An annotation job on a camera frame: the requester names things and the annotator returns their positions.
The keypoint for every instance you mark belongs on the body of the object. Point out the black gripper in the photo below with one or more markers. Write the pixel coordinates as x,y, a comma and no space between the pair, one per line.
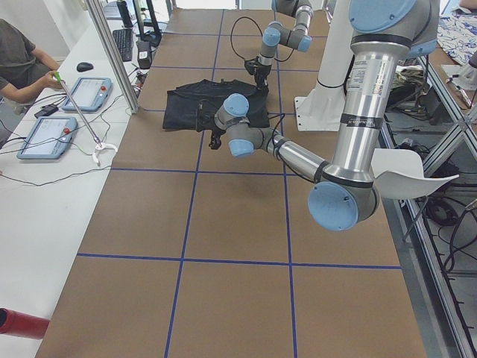
217,133
261,71

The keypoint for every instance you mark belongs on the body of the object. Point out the black graphic t-shirt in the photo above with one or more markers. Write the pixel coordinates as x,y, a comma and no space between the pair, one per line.
193,106

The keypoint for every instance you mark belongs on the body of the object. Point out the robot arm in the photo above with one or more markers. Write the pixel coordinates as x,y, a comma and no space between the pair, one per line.
366,40
276,34

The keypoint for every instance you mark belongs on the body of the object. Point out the person's hand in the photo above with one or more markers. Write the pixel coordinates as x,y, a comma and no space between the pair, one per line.
49,81

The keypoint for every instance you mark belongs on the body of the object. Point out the upper teach pendant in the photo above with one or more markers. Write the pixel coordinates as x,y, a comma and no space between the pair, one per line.
90,93

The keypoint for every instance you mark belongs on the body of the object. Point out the teach pendant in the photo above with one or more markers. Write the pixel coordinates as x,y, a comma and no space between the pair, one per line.
49,138
90,93

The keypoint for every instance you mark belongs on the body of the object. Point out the black keyboard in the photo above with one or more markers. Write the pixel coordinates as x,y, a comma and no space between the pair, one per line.
124,42

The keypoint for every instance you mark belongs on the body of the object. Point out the black computer mouse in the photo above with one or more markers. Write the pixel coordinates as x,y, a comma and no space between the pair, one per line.
84,66

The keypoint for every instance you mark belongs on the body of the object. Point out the white plastic chair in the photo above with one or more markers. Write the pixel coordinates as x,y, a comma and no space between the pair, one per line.
399,174

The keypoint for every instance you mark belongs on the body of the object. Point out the lower teach pendant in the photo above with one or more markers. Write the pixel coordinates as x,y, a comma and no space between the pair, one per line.
49,138

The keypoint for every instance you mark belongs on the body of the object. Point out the small black device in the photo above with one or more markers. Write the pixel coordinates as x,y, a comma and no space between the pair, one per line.
46,110

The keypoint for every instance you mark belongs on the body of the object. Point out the long grabber stick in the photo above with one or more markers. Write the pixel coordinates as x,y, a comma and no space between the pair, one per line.
100,146

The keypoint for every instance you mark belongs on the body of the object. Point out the seated person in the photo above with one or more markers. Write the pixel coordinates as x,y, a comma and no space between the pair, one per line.
23,65

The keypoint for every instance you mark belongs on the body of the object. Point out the red bottle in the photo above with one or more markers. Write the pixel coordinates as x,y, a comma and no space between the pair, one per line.
18,324

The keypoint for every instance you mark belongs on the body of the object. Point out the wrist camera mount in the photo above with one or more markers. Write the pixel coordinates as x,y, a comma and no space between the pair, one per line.
250,66

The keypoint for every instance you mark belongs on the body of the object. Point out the aluminium frame post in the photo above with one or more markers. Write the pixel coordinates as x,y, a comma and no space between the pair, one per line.
105,34

